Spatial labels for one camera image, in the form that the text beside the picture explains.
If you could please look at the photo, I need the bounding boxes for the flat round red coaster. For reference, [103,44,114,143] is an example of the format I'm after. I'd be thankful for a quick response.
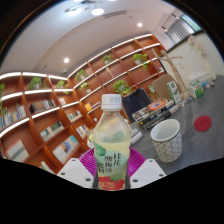
[193,115,213,132]

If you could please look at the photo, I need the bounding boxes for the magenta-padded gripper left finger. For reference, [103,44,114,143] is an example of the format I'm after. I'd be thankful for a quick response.
[56,148,98,190]

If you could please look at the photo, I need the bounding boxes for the wooden wall shelf unit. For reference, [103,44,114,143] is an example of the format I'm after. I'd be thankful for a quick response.
[0,33,168,174]

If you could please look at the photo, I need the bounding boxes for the tan chair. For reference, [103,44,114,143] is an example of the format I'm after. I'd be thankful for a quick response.
[151,73,179,100]

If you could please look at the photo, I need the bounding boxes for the window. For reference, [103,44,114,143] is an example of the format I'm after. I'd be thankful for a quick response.
[181,13,203,34]

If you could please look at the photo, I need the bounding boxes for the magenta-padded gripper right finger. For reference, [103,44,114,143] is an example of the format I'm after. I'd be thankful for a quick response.
[128,147,167,189]

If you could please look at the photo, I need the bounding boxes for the wooden artist mannequin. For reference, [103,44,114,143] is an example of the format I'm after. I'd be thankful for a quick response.
[151,48,191,101]

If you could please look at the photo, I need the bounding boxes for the stack of dark books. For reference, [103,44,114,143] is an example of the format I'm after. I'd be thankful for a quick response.
[131,98,180,132]

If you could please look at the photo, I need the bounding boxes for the grey curtain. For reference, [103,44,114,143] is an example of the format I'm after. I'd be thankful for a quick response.
[163,18,194,46]

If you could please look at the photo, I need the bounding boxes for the stack of white books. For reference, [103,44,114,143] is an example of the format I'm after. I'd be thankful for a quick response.
[186,69,213,89]

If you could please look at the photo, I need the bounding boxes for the green and white carton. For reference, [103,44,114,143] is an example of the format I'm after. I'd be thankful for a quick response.
[165,80,183,105]

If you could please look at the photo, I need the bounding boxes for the clear drink bottle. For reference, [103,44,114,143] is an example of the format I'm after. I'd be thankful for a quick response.
[91,93,132,192]

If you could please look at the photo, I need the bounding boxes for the ceiling air vent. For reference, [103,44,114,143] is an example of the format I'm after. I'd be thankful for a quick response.
[103,9,128,19]

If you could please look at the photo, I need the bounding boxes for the green and white box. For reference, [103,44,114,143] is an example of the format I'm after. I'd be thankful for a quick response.
[188,79,205,100]

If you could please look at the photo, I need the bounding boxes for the branched ceiling lamp, round lights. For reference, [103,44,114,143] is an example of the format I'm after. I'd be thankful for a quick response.
[64,0,106,17]

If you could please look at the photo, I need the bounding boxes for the dark office chair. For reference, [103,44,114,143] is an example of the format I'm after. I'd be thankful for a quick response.
[121,87,153,124]

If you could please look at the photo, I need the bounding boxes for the white cup, black lattice print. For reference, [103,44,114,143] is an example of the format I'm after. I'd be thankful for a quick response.
[150,118,183,164]

